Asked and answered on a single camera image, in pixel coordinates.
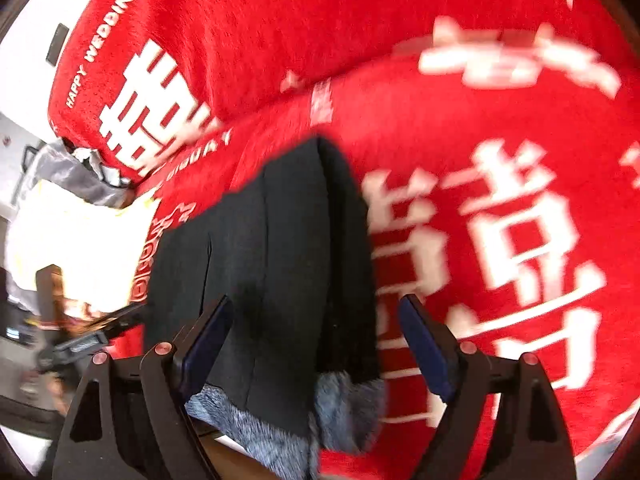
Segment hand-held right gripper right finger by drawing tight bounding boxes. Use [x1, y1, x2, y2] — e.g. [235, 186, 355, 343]
[398, 293, 577, 480]

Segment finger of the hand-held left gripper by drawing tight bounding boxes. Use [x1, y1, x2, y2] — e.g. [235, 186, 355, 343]
[50, 302, 148, 362]

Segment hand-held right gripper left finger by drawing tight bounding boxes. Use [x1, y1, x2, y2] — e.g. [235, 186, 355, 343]
[51, 294, 235, 480]

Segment black fleece-lined pants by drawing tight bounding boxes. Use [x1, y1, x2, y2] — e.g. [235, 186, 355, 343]
[142, 134, 390, 480]

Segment white and yellow cloth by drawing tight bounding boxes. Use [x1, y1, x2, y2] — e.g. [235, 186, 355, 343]
[4, 180, 162, 313]

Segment grey plastic bag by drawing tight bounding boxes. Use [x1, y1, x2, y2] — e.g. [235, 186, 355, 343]
[20, 139, 137, 209]

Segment red printed blanket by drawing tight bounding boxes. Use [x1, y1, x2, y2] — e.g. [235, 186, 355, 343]
[107, 10, 640, 480]

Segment red printed pillow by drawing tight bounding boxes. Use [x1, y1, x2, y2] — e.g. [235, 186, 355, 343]
[47, 0, 581, 183]

